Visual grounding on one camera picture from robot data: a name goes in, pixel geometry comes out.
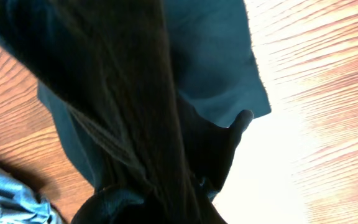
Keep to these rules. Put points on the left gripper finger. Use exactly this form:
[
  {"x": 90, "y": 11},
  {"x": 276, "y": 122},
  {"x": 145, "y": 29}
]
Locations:
[{"x": 216, "y": 146}]

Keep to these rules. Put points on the dark navy shirt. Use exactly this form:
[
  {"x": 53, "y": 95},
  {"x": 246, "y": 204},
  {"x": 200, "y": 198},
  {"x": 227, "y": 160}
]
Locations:
[{"x": 128, "y": 84}]

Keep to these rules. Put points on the folded light blue jeans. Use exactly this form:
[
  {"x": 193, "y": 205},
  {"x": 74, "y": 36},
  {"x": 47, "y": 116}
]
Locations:
[{"x": 20, "y": 204}]

